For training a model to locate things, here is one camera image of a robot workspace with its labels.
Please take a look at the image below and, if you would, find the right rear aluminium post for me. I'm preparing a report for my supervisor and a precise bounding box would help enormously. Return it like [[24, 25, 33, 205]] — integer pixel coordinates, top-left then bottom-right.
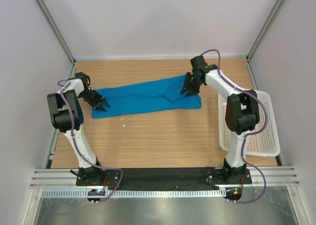
[[246, 0, 286, 62]]

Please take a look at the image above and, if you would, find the aluminium front frame rail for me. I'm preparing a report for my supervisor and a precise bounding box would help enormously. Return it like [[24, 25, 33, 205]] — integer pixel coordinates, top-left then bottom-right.
[[30, 166, 300, 191]]

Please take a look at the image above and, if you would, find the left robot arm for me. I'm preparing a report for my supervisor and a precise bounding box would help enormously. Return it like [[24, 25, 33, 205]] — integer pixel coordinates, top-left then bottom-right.
[[47, 72, 109, 186]]

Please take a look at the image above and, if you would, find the left rear aluminium post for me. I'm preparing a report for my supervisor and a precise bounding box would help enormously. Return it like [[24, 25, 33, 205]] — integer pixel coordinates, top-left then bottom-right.
[[35, 0, 76, 65]]

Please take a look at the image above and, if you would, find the aluminium post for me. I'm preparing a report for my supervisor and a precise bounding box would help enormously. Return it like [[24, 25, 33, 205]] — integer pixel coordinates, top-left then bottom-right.
[[246, 0, 286, 62], [35, 0, 76, 65]]

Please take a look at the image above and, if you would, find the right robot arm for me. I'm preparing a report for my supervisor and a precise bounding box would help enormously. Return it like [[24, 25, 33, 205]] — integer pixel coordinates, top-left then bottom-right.
[[181, 55, 260, 184]]

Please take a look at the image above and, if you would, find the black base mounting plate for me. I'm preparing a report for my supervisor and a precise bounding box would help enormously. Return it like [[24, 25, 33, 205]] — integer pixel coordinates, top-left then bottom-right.
[[75, 167, 252, 186]]

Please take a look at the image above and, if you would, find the white plastic mesh basket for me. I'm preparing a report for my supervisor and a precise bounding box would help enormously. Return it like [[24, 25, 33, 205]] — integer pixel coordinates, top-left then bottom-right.
[[218, 89, 281, 157]]

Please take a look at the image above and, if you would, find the white slotted cable duct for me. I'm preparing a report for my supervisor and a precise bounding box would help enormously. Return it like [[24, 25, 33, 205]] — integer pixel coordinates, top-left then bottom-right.
[[41, 188, 226, 199]]

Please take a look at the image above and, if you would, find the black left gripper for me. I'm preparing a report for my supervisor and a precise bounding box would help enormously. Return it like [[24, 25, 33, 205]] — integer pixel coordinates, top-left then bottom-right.
[[79, 89, 108, 111]]

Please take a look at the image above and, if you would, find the blue t shirt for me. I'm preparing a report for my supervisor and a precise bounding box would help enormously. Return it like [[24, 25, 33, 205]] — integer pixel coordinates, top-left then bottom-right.
[[91, 75, 202, 119]]

